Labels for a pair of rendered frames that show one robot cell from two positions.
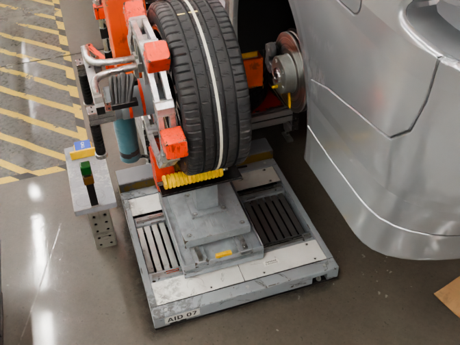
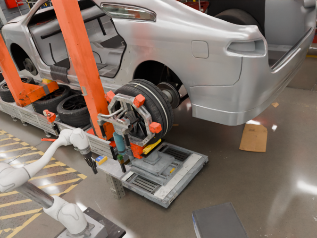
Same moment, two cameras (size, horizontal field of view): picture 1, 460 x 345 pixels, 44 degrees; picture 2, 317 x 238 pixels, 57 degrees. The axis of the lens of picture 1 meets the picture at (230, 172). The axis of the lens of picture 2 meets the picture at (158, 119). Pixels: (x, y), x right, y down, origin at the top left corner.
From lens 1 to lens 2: 1.36 m
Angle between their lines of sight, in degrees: 25
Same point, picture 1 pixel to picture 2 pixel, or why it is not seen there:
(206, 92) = (158, 106)
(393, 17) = (223, 52)
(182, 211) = (147, 165)
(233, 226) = (169, 160)
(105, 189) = not seen: hidden behind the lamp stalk
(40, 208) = (81, 201)
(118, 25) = (98, 106)
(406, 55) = (231, 60)
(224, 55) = (157, 92)
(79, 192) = (114, 172)
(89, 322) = (140, 221)
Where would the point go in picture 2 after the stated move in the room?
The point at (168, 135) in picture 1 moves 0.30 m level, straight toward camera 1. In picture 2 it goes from (153, 125) to (176, 136)
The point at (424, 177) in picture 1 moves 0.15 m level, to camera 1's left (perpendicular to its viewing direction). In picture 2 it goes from (246, 90) to (234, 97)
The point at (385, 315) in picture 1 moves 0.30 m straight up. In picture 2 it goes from (231, 162) to (230, 141)
